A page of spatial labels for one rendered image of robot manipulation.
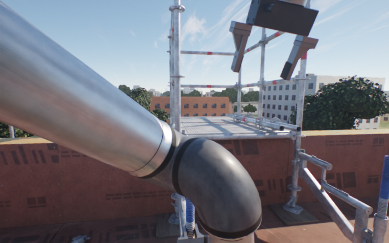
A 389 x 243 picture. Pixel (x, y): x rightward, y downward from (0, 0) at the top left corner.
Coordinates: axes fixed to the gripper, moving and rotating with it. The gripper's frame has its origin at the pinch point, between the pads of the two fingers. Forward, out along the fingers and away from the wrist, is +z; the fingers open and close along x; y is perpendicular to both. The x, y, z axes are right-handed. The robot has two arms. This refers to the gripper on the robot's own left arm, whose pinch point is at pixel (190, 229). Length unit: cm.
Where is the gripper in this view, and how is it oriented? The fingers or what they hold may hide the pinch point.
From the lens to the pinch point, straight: 97.6
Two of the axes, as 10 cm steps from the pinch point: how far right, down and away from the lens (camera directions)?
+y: 0.0, -9.9, -1.3
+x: -9.9, 0.1, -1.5
